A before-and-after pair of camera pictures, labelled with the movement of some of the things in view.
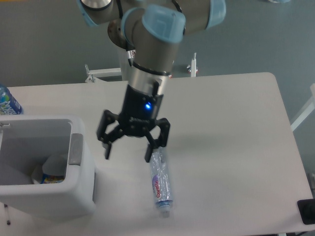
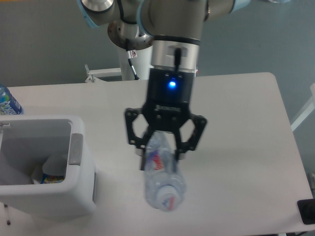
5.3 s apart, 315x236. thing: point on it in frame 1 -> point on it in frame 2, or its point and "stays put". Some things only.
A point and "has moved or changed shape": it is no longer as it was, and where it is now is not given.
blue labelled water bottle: (9, 105) stays put
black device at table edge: (306, 210) stays put
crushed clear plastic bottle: (162, 179) has moved or changed shape
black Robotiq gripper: (140, 116) -> (170, 95)
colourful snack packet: (47, 179) stays put
